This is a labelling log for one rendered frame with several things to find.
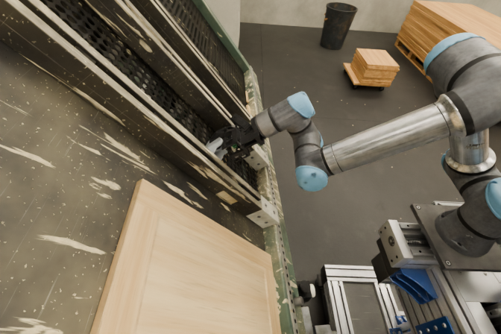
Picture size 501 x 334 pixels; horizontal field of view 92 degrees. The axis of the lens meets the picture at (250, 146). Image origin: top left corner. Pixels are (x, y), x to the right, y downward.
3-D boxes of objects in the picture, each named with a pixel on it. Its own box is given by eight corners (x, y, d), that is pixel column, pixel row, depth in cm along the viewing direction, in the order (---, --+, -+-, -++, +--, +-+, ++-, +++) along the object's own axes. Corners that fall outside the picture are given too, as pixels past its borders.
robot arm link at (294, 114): (320, 121, 65) (307, 98, 60) (283, 139, 68) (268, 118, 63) (313, 106, 71) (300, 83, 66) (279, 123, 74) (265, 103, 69)
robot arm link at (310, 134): (303, 168, 72) (286, 145, 66) (300, 142, 80) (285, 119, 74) (329, 160, 69) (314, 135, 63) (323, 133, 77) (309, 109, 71)
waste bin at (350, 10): (348, 52, 436) (362, 13, 390) (318, 50, 434) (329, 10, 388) (341, 40, 474) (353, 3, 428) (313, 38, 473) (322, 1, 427)
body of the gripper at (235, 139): (218, 150, 68) (255, 130, 64) (219, 130, 74) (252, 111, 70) (234, 164, 73) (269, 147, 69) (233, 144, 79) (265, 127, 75)
